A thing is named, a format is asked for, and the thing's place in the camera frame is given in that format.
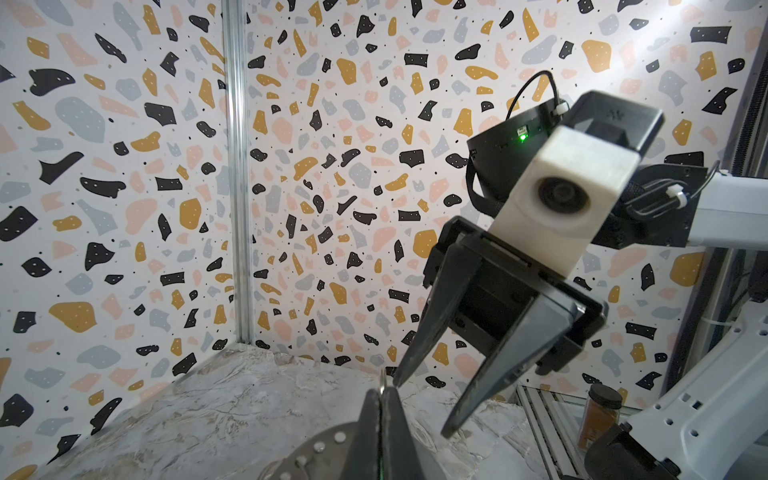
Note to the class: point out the aluminium corner post right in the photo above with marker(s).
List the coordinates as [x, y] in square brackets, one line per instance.
[731, 225]

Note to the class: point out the aluminium corner post left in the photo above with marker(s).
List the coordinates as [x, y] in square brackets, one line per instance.
[234, 22]

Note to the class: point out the aluminium corner post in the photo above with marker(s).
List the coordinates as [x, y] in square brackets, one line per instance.
[234, 22]
[731, 225]

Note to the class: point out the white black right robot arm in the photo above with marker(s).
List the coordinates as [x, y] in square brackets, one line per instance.
[702, 426]

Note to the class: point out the jar with black lid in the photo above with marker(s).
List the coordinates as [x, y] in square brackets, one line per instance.
[602, 411]

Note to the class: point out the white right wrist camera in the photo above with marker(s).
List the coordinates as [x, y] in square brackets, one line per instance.
[563, 198]

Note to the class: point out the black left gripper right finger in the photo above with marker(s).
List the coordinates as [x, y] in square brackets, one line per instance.
[400, 459]

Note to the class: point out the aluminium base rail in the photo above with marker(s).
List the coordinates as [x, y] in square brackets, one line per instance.
[556, 420]

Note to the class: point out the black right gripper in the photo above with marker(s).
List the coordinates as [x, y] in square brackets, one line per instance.
[517, 312]

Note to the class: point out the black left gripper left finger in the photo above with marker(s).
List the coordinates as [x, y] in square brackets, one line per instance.
[363, 457]

